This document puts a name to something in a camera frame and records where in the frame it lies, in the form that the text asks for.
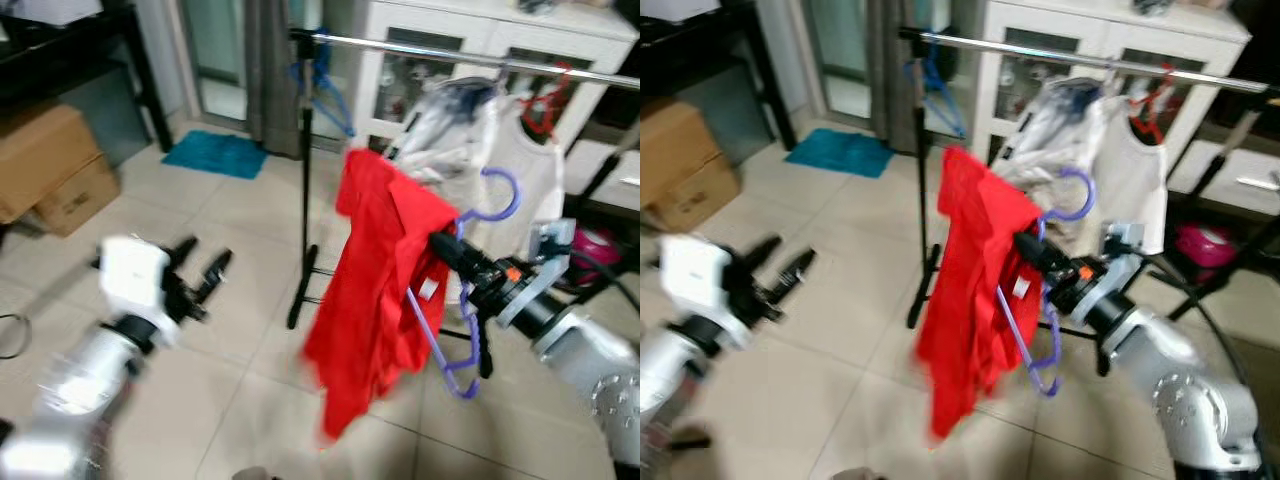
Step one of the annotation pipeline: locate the blue plastic hanger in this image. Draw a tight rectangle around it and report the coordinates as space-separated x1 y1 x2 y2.
290 58 357 139
905 55 969 139

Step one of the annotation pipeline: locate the red shirt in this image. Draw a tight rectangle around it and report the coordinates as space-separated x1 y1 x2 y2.
915 145 1051 443
302 147 464 443

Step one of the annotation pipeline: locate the white glass door cabinet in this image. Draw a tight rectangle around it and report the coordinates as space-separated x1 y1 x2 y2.
968 0 1253 166
352 0 641 151

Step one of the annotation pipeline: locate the small closed cardboard box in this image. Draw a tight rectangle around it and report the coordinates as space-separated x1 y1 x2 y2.
33 155 123 238
645 150 758 234

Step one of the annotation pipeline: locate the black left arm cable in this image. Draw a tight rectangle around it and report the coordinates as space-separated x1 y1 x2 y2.
0 313 32 359

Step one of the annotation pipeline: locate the pink plastic container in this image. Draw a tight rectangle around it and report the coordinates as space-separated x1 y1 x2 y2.
572 228 623 289
1175 223 1238 271

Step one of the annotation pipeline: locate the black shelf rack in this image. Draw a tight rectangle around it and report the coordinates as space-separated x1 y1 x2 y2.
640 0 798 151
0 0 176 153

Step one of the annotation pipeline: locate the large closed cardboard box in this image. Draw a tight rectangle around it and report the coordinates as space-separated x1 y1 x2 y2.
640 98 719 209
0 103 103 226

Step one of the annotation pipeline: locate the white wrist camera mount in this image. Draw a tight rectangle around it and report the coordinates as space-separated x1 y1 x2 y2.
662 235 746 321
500 218 578 331
1093 218 1153 301
98 236 173 323

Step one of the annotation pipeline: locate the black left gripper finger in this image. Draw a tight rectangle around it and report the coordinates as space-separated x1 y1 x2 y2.
743 234 784 273
774 249 818 303
194 249 234 303
164 236 200 273

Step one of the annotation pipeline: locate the teal floor mat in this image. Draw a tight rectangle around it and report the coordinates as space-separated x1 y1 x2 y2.
162 130 269 182
785 127 896 180

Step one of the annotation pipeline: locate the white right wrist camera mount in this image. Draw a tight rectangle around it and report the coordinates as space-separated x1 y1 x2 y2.
500 218 578 331
1093 218 1153 301

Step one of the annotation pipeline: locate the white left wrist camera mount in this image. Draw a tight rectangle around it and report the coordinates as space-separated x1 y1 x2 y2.
662 235 746 321
98 236 173 323

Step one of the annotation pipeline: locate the purple plastic hanger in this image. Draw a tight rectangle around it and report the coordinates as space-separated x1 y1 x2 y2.
403 167 524 401
995 167 1098 398

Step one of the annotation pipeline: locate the grey brown curtain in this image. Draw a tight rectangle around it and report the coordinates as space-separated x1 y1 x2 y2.
245 0 326 161
868 0 936 156

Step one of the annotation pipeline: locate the white flat box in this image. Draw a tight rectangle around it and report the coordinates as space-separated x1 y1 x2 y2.
640 0 723 23
0 0 103 28

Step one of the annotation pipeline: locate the red plastic hanger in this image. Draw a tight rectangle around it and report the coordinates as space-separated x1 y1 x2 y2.
1125 65 1181 146
518 63 578 138

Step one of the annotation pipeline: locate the chrome rail black clothes rack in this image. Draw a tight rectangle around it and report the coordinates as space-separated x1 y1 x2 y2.
285 28 641 331
895 28 1280 331

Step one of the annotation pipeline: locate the white tank top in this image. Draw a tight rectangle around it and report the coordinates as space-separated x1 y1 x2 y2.
490 95 567 263
1095 95 1171 256

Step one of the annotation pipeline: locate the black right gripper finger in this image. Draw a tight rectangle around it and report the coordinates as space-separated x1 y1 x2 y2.
432 230 493 275
430 245 485 291
1015 230 1075 273
1013 245 1067 289

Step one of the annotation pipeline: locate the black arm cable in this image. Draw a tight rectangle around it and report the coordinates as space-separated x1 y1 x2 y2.
1140 250 1280 421
565 250 641 311
0 313 32 359

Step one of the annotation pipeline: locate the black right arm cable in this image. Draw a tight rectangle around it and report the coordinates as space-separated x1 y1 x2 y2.
565 250 641 311
1140 250 1280 421

